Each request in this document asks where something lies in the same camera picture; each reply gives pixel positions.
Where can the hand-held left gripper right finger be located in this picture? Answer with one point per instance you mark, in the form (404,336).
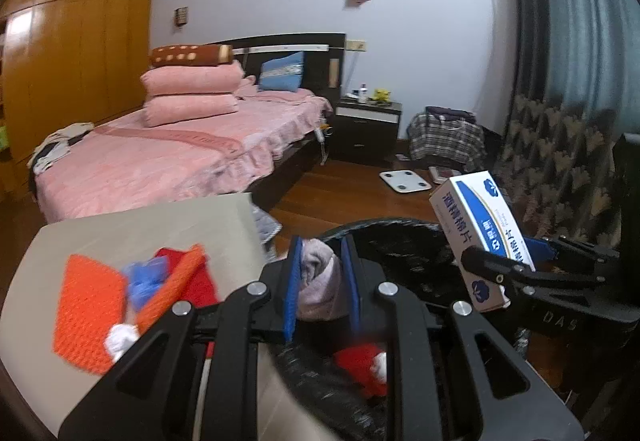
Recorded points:
(352,291)

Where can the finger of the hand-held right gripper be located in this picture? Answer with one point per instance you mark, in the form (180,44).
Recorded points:
(540,251)
(492,271)

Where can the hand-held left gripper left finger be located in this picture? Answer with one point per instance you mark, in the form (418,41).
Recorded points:
(292,288)

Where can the pinkish grey cloth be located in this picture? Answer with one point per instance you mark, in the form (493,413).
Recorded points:
(320,281)

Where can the trash bin with black bag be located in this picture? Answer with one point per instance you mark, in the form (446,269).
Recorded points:
(405,251)

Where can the blue and white carton box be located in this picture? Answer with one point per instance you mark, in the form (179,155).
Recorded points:
(475,206)

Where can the red cloth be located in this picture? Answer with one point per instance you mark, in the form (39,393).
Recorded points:
(200,286)

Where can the orange knit cloth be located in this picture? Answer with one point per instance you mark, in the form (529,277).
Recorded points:
(87,311)
(172,281)

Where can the blue plastic bag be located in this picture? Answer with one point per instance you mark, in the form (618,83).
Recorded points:
(145,278)

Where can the white tissue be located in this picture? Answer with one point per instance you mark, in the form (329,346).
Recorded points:
(380,366)
(121,341)

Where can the grey patterned mat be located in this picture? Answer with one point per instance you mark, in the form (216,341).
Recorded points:
(265,226)

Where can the red cloth scrap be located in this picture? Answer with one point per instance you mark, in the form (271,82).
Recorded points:
(357,368)

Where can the pair of slippers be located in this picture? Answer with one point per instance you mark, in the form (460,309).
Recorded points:
(445,172)

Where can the white bathroom scale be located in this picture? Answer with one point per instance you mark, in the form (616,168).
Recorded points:
(405,181)

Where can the plaid clothing pile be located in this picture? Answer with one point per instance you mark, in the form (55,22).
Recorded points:
(445,141)

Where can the dark nightstand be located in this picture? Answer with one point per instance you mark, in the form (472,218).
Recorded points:
(367,131)

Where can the bed with pink cover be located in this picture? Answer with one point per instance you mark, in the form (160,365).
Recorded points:
(165,161)

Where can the grey patterned curtain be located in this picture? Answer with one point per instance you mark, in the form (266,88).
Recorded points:
(565,71)

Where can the white bottle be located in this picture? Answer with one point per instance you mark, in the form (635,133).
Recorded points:
(363,93)

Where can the yellow plush toy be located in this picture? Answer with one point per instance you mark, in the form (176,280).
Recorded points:
(381,95)

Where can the pink pillow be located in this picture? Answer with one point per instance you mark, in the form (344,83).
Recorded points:
(192,78)
(190,110)

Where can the blue cushion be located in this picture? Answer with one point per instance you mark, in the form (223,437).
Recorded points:
(282,71)

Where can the brown dotted bolster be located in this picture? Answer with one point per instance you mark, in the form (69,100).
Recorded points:
(190,55)

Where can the pile of clothes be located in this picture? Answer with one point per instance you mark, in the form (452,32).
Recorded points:
(57,143)

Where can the wooden wardrobe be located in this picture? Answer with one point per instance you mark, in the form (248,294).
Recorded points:
(75,56)

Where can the dark wooden bed frame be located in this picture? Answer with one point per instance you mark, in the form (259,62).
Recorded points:
(315,71)

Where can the wall socket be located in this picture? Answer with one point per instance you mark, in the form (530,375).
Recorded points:
(356,45)

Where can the small wooden wall lamp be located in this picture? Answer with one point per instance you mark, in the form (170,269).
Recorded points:
(181,16)

